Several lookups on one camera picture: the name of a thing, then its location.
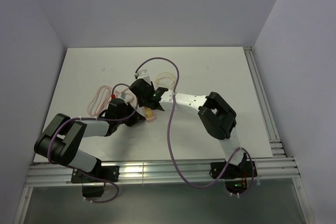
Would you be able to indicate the aluminium side rail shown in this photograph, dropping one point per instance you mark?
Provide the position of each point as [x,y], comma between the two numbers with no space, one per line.
[272,132]

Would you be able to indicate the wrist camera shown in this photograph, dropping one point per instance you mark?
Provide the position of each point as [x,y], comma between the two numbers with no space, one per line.
[122,95]
[143,74]

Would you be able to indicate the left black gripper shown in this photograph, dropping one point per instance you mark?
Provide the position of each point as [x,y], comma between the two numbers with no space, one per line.
[135,118]

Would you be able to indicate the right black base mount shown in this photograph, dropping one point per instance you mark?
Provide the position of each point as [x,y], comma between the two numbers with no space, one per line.
[236,177]

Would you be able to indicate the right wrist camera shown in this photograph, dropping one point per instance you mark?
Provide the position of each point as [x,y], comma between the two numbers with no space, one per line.
[143,74]

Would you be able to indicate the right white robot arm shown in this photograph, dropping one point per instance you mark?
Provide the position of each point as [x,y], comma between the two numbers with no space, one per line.
[216,115]

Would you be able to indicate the pink power strip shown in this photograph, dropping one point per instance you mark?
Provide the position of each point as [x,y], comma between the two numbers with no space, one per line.
[152,118]

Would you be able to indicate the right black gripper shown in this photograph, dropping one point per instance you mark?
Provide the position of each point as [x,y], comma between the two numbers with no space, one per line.
[140,104]

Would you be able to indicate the aluminium front rail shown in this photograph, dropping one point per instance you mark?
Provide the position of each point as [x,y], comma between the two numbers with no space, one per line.
[156,172]

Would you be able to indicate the yellow plug adapter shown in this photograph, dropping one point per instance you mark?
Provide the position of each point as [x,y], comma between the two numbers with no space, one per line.
[148,113]

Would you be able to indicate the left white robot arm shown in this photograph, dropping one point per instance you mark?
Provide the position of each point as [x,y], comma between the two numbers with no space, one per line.
[60,141]

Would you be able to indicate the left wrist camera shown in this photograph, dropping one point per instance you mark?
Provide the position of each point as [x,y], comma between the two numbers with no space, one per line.
[122,95]

